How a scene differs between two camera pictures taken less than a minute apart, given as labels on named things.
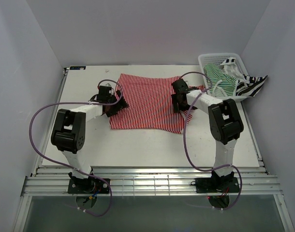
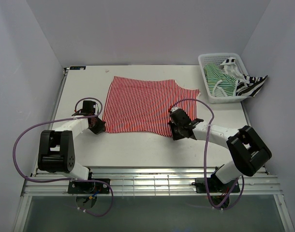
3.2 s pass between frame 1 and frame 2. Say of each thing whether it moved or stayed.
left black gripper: moved
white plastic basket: stayed
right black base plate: stayed
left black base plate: stayed
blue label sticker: stayed
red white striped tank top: moved
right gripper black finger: moved
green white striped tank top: stayed
